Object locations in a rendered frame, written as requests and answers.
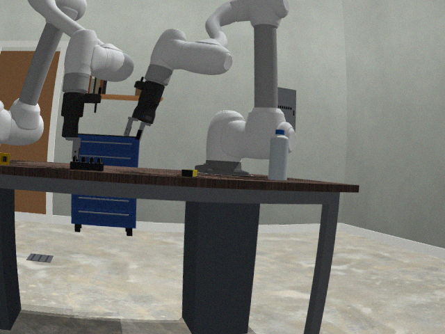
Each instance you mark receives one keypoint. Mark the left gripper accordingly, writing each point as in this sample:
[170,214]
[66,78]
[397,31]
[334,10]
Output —
[157,77]

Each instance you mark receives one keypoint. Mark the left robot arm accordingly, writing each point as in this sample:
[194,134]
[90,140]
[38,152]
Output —
[229,137]

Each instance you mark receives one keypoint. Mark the white bottle with blue cap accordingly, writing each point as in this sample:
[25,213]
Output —
[278,159]

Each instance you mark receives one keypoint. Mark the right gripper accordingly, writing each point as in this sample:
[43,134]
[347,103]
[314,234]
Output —
[75,88]

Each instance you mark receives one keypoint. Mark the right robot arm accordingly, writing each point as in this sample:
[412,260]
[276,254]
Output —
[22,124]

